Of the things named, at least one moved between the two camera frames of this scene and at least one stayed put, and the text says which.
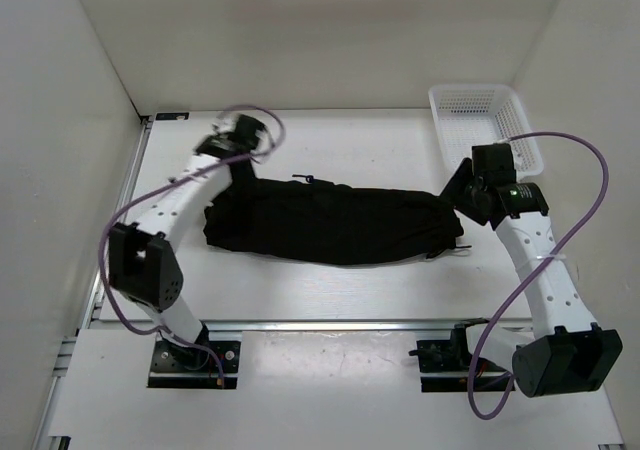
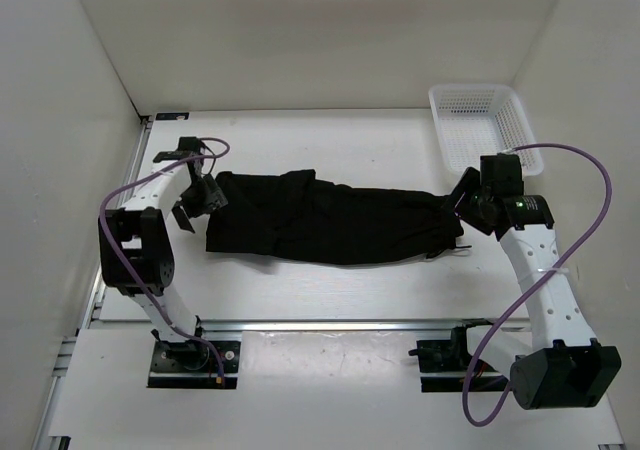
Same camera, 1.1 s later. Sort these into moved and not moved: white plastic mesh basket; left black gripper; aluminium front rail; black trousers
Moved: left black gripper
Not moved: black trousers; white plastic mesh basket; aluminium front rail
